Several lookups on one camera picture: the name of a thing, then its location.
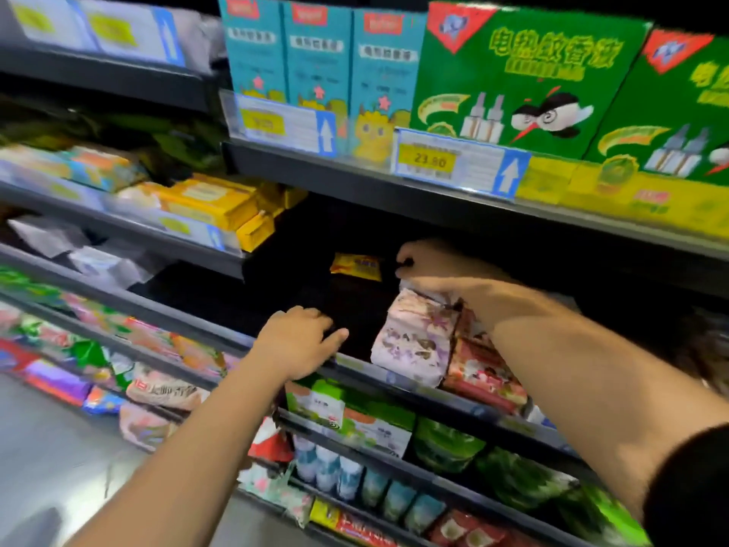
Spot dark green packets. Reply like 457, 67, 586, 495
103, 113, 229, 173

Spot stack of yellow soap cartons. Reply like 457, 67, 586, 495
153, 172, 309, 255

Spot row of pink orange packets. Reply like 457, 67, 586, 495
0, 267, 246, 385

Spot pile of colourful packets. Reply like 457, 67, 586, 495
0, 336, 178, 451

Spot yellow soap packet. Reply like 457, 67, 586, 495
330, 252, 384, 283

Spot orange white packet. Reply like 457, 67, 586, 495
62, 145, 150, 194

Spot person's right hand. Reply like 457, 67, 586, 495
395, 236, 516, 310

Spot teal box pink flower print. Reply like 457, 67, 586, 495
282, 0, 355, 144
219, 0, 289, 105

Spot row of blue white tubes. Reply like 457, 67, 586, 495
290, 432, 448, 538

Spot green white carton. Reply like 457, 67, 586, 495
339, 398, 417, 460
285, 378, 349, 435

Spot person's right forearm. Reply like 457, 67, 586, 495
465, 277, 729, 497

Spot stack of white plastic packs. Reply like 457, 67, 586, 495
171, 11, 229, 75

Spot white blue price strip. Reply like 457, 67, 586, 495
0, 163, 229, 251

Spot person's left forearm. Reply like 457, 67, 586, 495
68, 356, 294, 547

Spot yellow red flat pack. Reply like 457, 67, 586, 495
308, 498, 400, 547

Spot white blue price tag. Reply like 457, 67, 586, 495
77, 0, 189, 69
390, 127, 533, 201
233, 94, 339, 158

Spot teal box yellow cartoon print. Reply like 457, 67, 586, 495
349, 8, 428, 169

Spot red white packet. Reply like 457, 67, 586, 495
248, 416, 298, 465

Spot stack of floral soap boxes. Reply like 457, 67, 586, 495
370, 284, 460, 390

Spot green box mosquito print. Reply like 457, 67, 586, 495
410, 0, 653, 206
581, 28, 729, 240

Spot white floral packet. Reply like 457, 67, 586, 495
237, 461, 314, 529

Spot row of red tubes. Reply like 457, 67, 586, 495
427, 509, 542, 547

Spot stack of pink soap boxes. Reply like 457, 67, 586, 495
442, 307, 532, 415

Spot person's left hand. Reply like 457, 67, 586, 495
251, 305, 351, 384

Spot white plastic pack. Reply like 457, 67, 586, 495
9, 216, 161, 292

